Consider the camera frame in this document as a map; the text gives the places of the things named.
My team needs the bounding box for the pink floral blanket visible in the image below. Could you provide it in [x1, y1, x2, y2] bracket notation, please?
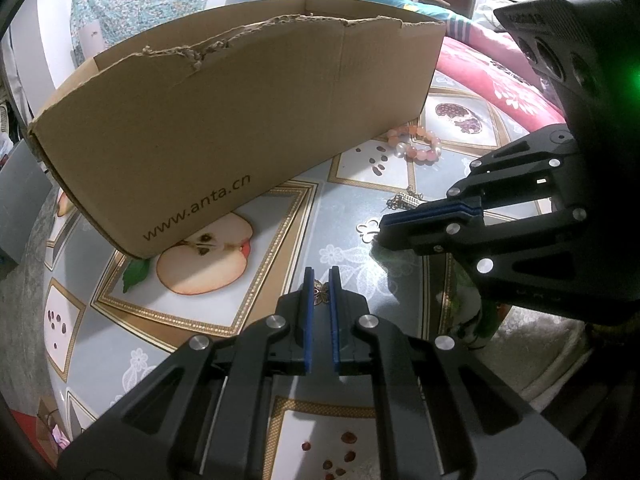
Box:
[435, 15, 566, 133]

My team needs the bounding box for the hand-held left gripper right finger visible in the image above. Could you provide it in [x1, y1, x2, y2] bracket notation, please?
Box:
[328, 265, 586, 480]

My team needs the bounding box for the fruit print tablecloth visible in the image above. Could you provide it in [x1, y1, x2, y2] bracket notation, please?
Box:
[30, 67, 571, 480]

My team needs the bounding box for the white paper roll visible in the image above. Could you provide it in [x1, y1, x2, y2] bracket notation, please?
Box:
[80, 21, 105, 56]

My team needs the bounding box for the white butterfly pendant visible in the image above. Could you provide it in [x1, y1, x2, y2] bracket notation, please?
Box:
[357, 219, 382, 246]

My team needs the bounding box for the pink bead bracelet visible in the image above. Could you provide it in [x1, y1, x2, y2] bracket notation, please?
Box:
[386, 125, 443, 162]

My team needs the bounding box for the teal floral wall cloth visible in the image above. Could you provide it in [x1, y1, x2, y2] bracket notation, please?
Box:
[70, 0, 226, 68]

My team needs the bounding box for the grey box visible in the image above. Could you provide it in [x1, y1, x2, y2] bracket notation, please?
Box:
[0, 140, 53, 266]

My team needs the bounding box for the brown cardboard box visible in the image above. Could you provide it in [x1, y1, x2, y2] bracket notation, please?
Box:
[27, 0, 446, 261]

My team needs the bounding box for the beige fleece blanket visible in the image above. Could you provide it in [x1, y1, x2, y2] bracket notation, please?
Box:
[470, 305, 591, 411]

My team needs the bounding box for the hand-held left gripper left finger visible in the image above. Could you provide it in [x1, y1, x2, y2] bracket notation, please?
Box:
[57, 266, 316, 480]

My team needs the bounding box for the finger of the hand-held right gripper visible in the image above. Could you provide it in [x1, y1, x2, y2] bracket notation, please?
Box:
[387, 125, 581, 222]
[379, 204, 588, 307]

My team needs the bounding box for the silver bar pendant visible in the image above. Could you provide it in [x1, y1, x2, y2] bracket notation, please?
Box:
[385, 186, 426, 211]

